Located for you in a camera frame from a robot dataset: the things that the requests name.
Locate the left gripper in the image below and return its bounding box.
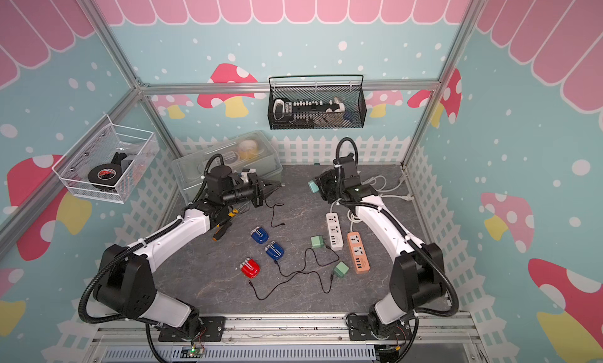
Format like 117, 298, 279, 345
223, 172, 281, 208

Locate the white power strip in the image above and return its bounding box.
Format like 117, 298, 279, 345
326, 212, 344, 251

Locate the green charger adapter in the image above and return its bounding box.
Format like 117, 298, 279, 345
333, 262, 350, 278
311, 235, 325, 249
308, 181, 320, 193

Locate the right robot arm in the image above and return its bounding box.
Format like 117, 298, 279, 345
313, 153, 460, 338

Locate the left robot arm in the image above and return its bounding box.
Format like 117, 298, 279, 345
78, 165, 281, 339

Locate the clear plastic storage box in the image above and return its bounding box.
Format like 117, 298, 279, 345
172, 130, 283, 204

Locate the orange black screwdriver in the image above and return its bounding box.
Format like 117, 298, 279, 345
212, 219, 232, 241

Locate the black socket bit holder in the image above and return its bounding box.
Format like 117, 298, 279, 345
270, 97, 346, 125

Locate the orange power strip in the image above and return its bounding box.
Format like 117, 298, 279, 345
347, 232, 370, 274

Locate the black tape roll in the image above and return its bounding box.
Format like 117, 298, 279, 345
88, 163, 122, 192

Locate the white power strip cord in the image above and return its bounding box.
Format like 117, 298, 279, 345
329, 172, 416, 223

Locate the black wire mesh basket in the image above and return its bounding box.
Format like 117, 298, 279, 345
267, 75, 367, 130

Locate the long black charging cable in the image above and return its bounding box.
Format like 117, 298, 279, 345
248, 247, 340, 302

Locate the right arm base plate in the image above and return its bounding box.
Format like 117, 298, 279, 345
345, 313, 411, 343

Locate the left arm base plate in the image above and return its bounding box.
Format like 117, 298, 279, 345
159, 316, 226, 343

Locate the white wire wall basket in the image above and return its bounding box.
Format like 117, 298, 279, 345
53, 116, 160, 204

